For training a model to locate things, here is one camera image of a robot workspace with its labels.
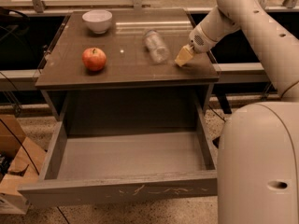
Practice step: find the clear plastic water bottle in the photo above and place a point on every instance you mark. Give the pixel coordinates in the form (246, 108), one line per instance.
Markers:
(154, 43)

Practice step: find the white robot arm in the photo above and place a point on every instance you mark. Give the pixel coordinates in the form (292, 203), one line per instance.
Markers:
(258, 155)

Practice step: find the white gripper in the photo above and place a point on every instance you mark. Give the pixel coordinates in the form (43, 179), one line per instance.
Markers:
(201, 41)

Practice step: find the white ceramic bowl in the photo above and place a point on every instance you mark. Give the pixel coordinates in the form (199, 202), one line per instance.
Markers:
(98, 21)

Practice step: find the red apple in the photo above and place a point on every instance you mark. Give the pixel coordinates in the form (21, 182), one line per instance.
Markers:
(94, 59)

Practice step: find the grey cabinet with glass top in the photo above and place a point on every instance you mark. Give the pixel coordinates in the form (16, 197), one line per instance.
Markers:
(129, 65)

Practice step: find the grey metal railing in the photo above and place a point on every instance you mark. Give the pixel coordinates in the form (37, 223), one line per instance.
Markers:
(93, 0)

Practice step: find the brown cardboard box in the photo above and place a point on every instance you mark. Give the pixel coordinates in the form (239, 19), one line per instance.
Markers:
(21, 162)

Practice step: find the grey open top drawer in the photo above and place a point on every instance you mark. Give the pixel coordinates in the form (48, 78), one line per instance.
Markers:
(119, 146)

